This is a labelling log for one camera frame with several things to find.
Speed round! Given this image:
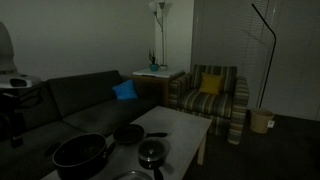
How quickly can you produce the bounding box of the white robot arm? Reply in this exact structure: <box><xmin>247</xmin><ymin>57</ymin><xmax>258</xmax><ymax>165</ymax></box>
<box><xmin>0</xmin><ymin>22</ymin><xmax>41</xmax><ymax>89</ymax></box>

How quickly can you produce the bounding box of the teal plant pot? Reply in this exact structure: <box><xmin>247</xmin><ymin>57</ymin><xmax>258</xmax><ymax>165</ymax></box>
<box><xmin>149</xmin><ymin>51</ymin><xmax>159</xmax><ymax>72</ymax></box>

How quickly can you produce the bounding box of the round glass pot lid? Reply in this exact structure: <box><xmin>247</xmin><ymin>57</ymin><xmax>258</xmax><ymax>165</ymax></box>
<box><xmin>112</xmin><ymin>170</ymin><xmax>153</xmax><ymax>180</ymax></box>

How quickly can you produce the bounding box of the large black pot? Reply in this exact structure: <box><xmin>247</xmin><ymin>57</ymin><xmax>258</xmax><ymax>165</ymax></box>
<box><xmin>53</xmin><ymin>133</ymin><xmax>107</xmax><ymax>180</ymax></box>

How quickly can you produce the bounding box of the wooden side table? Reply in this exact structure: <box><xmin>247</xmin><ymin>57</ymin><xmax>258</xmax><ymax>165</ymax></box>
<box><xmin>132</xmin><ymin>68</ymin><xmax>184</xmax><ymax>107</ymax></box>

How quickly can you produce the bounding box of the blue cushion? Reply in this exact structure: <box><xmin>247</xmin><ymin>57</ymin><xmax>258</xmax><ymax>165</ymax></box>
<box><xmin>112</xmin><ymin>80</ymin><xmax>138</xmax><ymax>100</ymax></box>

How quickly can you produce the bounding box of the yellow cushion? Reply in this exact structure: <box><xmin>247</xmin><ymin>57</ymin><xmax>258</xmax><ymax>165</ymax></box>
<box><xmin>199</xmin><ymin>73</ymin><xmax>224</xmax><ymax>95</ymax></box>

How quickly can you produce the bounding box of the black frying pan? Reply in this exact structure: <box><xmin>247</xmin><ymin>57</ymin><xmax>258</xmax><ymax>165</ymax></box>
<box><xmin>106</xmin><ymin>124</ymin><xmax>167</xmax><ymax>155</ymax></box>

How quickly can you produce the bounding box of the striped armchair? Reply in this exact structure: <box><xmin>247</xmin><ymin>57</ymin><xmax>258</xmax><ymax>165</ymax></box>
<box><xmin>168</xmin><ymin>64</ymin><xmax>249</xmax><ymax>145</ymax></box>

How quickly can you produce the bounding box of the small black saucepan with lid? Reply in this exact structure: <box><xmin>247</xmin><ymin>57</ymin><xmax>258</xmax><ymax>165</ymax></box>
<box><xmin>138</xmin><ymin>139</ymin><xmax>166</xmax><ymax>180</ymax></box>

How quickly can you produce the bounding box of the dark grey sofa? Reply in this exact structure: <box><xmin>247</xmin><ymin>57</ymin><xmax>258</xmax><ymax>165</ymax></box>
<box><xmin>0</xmin><ymin>70</ymin><xmax>161</xmax><ymax>180</ymax></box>

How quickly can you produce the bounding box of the white floor lamp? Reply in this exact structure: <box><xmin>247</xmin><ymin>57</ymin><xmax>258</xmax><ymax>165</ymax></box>
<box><xmin>148</xmin><ymin>0</ymin><xmax>168</xmax><ymax>71</ymax></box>

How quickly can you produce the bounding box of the beige waste basket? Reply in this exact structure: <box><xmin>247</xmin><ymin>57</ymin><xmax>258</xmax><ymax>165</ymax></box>
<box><xmin>250</xmin><ymin>108</ymin><xmax>274</xmax><ymax>134</ymax></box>

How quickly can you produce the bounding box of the black arc floor lamp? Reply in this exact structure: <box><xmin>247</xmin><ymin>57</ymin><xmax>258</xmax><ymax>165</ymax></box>
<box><xmin>251</xmin><ymin>3</ymin><xmax>277</xmax><ymax>109</ymax></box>

